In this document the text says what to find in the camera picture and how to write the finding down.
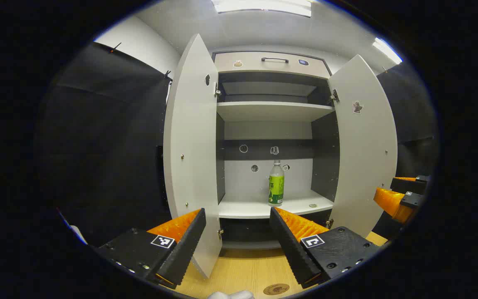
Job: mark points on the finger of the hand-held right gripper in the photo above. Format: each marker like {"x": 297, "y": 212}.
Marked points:
{"x": 411, "y": 186}
{"x": 388, "y": 200}

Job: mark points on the round wooden coaster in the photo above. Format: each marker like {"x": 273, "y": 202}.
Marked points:
{"x": 276, "y": 289}

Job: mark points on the black backdrop cloth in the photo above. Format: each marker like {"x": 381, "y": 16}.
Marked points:
{"x": 98, "y": 145}

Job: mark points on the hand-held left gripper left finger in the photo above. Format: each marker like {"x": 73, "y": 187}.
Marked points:
{"x": 185, "y": 249}

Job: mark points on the green label plastic bottle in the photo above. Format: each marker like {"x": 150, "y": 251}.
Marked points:
{"x": 276, "y": 187}

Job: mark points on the grey cabinet door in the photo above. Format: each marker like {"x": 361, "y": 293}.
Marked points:
{"x": 189, "y": 145}
{"x": 363, "y": 158}

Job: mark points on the ceiling light panel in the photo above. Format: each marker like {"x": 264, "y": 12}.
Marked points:
{"x": 387, "y": 50}
{"x": 264, "y": 6}

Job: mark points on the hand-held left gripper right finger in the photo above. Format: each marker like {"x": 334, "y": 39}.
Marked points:
{"x": 293, "y": 249}

